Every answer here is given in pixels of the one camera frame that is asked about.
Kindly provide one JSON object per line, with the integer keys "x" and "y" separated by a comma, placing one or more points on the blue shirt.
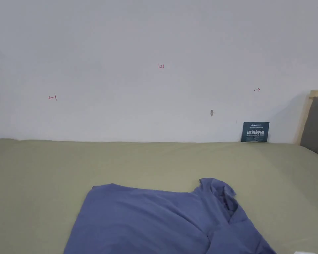
{"x": 148, "y": 222}

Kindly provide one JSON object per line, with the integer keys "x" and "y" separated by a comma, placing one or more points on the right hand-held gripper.
{"x": 299, "y": 252}

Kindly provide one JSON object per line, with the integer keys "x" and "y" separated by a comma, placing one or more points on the grey padded headboard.
{"x": 316, "y": 127}

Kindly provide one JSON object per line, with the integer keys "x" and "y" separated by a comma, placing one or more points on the dark blue printed card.
{"x": 255, "y": 132}

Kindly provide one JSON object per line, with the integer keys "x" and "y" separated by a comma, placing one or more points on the bed with pale green sheet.
{"x": 42, "y": 185}

